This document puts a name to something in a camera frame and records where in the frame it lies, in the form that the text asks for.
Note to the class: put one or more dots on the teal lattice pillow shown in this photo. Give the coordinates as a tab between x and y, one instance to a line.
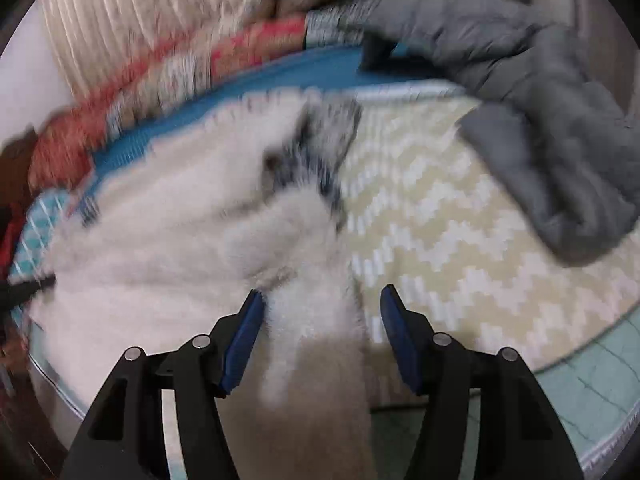
40	230

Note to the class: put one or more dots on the grey quilted jacket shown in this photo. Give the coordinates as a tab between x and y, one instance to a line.
550	125

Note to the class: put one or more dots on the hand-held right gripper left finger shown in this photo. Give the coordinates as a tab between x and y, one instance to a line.
244	345

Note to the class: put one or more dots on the patterned bedspread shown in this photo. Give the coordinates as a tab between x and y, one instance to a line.
450	240

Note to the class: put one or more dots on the red floral quilt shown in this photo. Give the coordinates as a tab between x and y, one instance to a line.
150	90

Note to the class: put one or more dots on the cream spotted fleece garment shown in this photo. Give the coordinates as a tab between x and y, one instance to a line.
175	240

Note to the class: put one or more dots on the beige striped curtain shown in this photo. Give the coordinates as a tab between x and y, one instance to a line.
125	10

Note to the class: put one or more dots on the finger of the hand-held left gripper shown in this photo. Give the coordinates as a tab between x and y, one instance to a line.
22	291

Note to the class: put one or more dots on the brown cloth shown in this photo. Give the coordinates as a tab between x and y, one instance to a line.
17	165

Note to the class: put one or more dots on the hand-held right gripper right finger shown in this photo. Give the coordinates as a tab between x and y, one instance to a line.
397	340

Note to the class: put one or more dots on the red cloth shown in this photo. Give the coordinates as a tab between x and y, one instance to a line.
9	240

